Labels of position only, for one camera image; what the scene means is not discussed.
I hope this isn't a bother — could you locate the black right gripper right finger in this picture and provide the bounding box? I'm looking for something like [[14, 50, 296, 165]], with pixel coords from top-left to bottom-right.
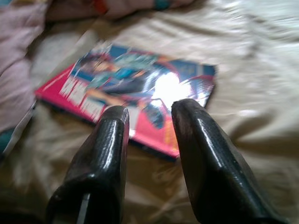
[[171, 98, 290, 224]]

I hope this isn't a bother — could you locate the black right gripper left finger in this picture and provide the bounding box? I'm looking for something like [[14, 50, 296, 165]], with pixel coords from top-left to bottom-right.
[[46, 105, 130, 224]]

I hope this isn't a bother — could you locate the colourful comic book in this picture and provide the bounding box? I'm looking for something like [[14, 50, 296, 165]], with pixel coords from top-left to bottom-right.
[[34, 43, 219, 163]]

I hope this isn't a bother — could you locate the beige bed sheet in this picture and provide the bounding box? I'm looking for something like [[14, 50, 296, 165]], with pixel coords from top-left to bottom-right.
[[0, 0, 299, 224]]

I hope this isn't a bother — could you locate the pink cartoon print quilt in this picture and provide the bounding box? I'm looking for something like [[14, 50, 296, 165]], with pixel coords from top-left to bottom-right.
[[0, 0, 194, 159]]

